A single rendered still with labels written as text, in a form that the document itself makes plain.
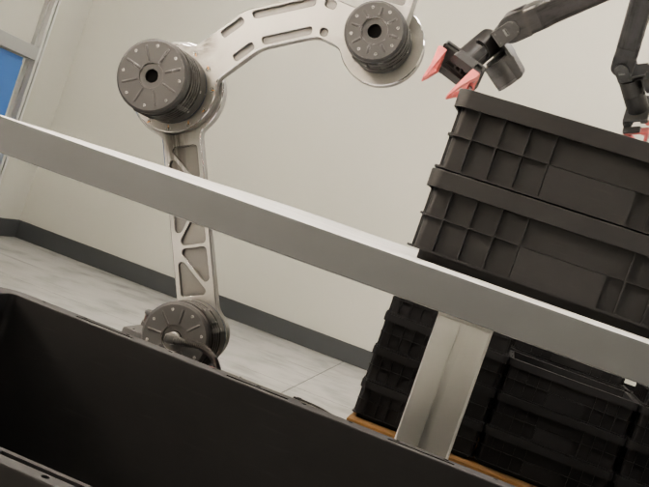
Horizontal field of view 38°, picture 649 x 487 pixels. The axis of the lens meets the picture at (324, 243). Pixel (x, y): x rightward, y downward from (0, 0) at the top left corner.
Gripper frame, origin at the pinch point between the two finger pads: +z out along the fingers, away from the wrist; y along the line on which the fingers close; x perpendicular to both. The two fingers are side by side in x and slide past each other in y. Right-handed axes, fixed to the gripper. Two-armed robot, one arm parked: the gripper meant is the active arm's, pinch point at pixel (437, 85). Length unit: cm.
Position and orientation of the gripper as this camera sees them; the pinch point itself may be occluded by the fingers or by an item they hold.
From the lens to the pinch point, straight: 196.1
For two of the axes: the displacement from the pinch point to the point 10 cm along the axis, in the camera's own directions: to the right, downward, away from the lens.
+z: -6.5, 5.8, -5.0
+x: -1.7, 5.3, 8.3
